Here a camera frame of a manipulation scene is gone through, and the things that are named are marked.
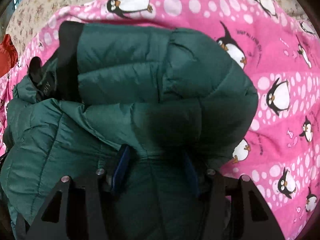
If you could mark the floral bed sheet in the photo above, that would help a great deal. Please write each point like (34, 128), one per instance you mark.
(50, 0)

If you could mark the dark green quilted jacket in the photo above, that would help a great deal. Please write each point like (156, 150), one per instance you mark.
(175, 97)

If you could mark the pink penguin blanket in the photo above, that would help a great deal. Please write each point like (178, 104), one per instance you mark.
(280, 55)

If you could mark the red heart-shaped ruffled pillow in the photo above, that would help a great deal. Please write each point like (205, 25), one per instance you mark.
(8, 55)

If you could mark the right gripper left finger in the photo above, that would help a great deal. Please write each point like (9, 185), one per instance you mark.
(84, 207)

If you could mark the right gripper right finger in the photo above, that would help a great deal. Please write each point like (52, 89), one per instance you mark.
(231, 208)

